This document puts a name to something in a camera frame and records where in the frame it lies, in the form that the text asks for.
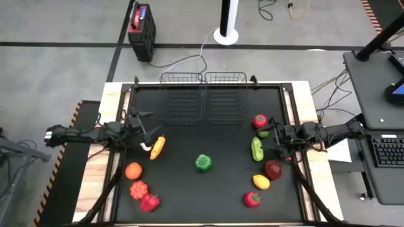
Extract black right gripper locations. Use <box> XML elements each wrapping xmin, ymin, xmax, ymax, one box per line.
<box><xmin>256</xmin><ymin>118</ymin><xmax>303</xmax><ymax>160</ymax></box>

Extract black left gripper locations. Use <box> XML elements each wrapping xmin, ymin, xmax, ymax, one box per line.
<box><xmin>126</xmin><ymin>107</ymin><xmax>163</xmax><ymax>146</ymax></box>

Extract light green cucumber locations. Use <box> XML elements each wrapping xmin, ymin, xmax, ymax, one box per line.
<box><xmin>251</xmin><ymin>136</ymin><xmax>264</xmax><ymax>163</ymax></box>

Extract round red tomato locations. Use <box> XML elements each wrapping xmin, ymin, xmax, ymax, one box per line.
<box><xmin>252</xmin><ymin>113</ymin><xmax>268</xmax><ymax>129</ymax></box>

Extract yellow orange chili pepper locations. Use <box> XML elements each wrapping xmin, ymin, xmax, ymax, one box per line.
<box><xmin>149</xmin><ymin>135</ymin><xmax>167</xmax><ymax>161</ymax></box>

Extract dark red apple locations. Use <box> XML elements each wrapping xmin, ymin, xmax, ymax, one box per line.
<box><xmin>264</xmin><ymin>160</ymin><xmax>283</xmax><ymax>182</ymax></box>

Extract yellow lemon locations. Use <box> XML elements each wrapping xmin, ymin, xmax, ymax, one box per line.
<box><xmin>252</xmin><ymin>174</ymin><xmax>271</xmax><ymax>190</ymax></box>

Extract round orange fruit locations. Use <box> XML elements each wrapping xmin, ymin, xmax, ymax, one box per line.
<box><xmin>124</xmin><ymin>162</ymin><xmax>143</xmax><ymax>181</ymax></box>

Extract red strawberry green leaves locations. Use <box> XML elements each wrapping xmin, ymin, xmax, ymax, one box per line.
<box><xmin>243</xmin><ymin>191</ymin><xmax>262</xmax><ymax>209</ymax></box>

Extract green bell pepper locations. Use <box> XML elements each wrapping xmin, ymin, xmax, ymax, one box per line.
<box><xmin>194</xmin><ymin>154</ymin><xmax>213</xmax><ymax>173</ymax></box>

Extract small orange pumpkin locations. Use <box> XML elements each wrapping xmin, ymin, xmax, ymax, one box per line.
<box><xmin>129</xmin><ymin>180</ymin><xmax>150</xmax><ymax>201</ymax></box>

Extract red bell pepper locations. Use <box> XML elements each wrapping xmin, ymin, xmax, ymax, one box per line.
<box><xmin>139</xmin><ymin>192</ymin><xmax>162</xmax><ymax>213</ymax></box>

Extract white paper sheet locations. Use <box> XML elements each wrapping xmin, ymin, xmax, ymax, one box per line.
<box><xmin>326</xmin><ymin>138</ymin><xmax>354</xmax><ymax>163</ymax></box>

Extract black red battery box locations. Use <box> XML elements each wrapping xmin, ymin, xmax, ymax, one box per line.
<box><xmin>127</xmin><ymin>1</ymin><xmax>157</xmax><ymax>63</ymax></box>

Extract black mat orange stripes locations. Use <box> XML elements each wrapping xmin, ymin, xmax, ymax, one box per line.
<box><xmin>32</xmin><ymin>100</ymin><xmax>102</xmax><ymax>227</ymax></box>

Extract gray desk top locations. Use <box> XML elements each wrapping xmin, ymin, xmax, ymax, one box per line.
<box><xmin>342</xmin><ymin>50</ymin><xmax>404</xmax><ymax>131</ymax></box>

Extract white black pole stand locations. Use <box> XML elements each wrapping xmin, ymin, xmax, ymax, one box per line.
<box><xmin>213</xmin><ymin>0</ymin><xmax>240</xmax><ymax>46</ymax></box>

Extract black computer keyboard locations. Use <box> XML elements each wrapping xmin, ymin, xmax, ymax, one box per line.
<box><xmin>370</xmin><ymin>134</ymin><xmax>404</xmax><ymax>168</ymax></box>

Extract gray keyboard desk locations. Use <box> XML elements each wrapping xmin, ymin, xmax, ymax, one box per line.
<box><xmin>353</xmin><ymin>127</ymin><xmax>404</xmax><ymax>206</ymax></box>

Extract gray metal stand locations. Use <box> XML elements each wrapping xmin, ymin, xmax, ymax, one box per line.
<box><xmin>0</xmin><ymin>125</ymin><xmax>52</xmax><ymax>202</ymax></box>

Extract black round monitor base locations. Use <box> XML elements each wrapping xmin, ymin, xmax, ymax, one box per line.
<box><xmin>384</xmin><ymin>78</ymin><xmax>404</xmax><ymax>107</ymax></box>

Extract black slanted pole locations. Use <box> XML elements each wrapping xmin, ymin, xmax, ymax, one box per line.
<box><xmin>355</xmin><ymin>11</ymin><xmax>404</xmax><ymax>62</ymax></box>

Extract black tablet device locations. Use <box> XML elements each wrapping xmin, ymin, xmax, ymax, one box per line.
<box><xmin>387</xmin><ymin>51</ymin><xmax>404</xmax><ymax>76</ymax></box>

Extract orange black hazard strip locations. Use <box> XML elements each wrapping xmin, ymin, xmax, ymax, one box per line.
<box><xmin>360</xmin><ymin>0</ymin><xmax>404</xmax><ymax>35</ymax></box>

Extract black wire basket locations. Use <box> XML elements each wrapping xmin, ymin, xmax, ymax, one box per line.
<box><xmin>203</xmin><ymin>71</ymin><xmax>251</xmax><ymax>125</ymax></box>
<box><xmin>158</xmin><ymin>72</ymin><xmax>205</xmax><ymax>125</ymax></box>

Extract black metal table frame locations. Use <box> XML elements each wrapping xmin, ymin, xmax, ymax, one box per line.
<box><xmin>73</xmin><ymin>75</ymin><xmax>344</xmax><ymax>227</ymax></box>

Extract bundle of floor cables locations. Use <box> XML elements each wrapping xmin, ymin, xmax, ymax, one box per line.
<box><xmin>311</xmin><ymin>68</ymin><xmax>358</xmax><ymax>121</ymax></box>

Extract white floor cable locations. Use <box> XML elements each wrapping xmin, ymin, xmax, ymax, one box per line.
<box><xmin>155</xmin><ymin>26</ymin><xmax>221</xmax><ymax>82</ymax></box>

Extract black looped floor cable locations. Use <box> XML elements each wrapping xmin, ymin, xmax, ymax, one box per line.
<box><xmin>258</xmin><ymin>0</ymin><xmax>279</xmax><ymax>22</ymax></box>

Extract yellow floor cable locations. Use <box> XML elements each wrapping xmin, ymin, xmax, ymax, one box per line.
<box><xmin>286</xmin><ymin>0</ymin><xmax>314</xmax><ymax>20</ymax></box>

